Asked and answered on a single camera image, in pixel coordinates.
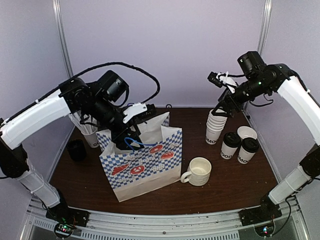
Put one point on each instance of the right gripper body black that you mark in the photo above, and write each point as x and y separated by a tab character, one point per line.
239	103

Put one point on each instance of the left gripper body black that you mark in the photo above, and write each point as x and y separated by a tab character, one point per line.
117	135

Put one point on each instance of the blue checkered paper bag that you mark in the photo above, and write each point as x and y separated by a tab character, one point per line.
132	173

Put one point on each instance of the black coffee cup lid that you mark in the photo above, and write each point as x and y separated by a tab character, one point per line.
250	144

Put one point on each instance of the white paper coffee cup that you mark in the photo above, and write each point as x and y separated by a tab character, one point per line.
244	156

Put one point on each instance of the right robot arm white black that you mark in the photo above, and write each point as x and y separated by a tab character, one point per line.
288	131

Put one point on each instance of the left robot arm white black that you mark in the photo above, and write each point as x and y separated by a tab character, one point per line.
94	99

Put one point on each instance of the stack of white paper cups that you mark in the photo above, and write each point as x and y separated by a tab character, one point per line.
214	126

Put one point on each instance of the small white ceramic bowl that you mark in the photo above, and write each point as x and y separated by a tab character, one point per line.
246	132

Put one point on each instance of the white cup holding straws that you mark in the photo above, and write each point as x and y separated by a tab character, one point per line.
92	140

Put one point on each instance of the stack of black lids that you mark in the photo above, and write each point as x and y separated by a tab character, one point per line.
76	150

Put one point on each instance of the white ceramic mug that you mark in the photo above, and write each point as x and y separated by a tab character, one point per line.
198	172

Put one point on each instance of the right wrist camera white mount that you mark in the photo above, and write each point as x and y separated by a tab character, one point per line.
223	80

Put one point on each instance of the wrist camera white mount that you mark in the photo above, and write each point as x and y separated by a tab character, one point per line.
223	80
139	110

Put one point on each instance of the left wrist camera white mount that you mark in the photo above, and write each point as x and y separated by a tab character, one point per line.
139	110

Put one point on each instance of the right aluminium frame post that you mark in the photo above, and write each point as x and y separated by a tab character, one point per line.
265	26

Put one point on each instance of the aluminium frame post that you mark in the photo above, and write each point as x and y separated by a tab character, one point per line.
62	37
265	26

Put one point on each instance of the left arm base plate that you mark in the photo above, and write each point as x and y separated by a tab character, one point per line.
72	217

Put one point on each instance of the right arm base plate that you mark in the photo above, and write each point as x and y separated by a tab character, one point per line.
256	215

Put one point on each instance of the aluminium front rail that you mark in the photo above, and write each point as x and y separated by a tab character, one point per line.
224	225

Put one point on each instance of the left aluminium frame post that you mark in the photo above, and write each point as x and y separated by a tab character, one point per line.
62	37

